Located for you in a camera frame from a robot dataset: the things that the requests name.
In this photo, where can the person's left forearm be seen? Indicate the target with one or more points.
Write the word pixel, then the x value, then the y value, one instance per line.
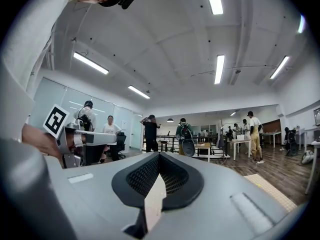
pixel 37 139

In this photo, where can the black metal railing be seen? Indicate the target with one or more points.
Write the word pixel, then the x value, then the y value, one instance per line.
pixel 165 137

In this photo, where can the wooden top table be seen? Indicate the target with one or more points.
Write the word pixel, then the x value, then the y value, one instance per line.
pixel 203 145

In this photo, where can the black monitor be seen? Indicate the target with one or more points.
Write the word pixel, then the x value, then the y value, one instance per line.
pixel 317 116

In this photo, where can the black pendant lamp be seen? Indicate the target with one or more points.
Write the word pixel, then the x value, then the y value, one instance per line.
pixel 170 120

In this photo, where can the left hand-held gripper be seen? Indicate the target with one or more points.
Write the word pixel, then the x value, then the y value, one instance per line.
pixel 55 120

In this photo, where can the person's light grey shirt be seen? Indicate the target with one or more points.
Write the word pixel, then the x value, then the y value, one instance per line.
pixel 20 46

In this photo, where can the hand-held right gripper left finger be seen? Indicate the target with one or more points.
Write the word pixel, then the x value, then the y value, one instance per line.
pixel 95 191

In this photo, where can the black round bin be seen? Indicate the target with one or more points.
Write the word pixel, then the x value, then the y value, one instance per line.
pixel 188 147

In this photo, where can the grey tripod stand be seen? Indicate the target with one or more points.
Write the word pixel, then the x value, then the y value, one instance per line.
pixel 220 139

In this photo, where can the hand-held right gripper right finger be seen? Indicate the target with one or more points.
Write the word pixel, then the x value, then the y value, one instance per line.
pixel 220 204

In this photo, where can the white table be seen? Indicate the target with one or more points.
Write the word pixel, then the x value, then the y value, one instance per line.
pixel 271 134
pixel 240 141
pixel 315 149

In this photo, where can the black office chair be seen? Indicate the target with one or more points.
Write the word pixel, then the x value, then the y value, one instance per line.
pixel 121 144

